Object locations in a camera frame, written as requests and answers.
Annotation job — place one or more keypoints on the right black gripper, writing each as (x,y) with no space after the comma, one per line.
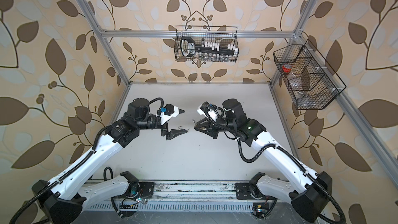
(209,126)

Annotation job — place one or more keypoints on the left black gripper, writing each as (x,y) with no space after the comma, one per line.
(172,132)

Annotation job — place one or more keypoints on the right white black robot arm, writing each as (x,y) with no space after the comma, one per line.
(308,192)

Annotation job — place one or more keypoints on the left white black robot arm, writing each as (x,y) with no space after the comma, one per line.
(65,197)

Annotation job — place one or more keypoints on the black socket tool set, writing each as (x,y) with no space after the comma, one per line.
(190,48)

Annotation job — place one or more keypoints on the red item in basket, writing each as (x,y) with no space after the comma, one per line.
(286,68)

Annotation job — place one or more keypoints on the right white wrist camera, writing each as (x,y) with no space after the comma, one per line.
(207,109)

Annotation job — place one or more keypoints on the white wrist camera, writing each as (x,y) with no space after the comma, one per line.
(207,109)
(169,111)

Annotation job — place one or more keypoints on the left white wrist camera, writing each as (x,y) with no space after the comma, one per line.
(169,111)

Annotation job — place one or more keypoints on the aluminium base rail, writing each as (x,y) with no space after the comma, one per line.
(202,196)

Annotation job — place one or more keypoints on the back black wire basket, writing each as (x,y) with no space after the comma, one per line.
(220,34)

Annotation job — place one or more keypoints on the side black wire basket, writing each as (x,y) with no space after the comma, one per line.
(313,82)

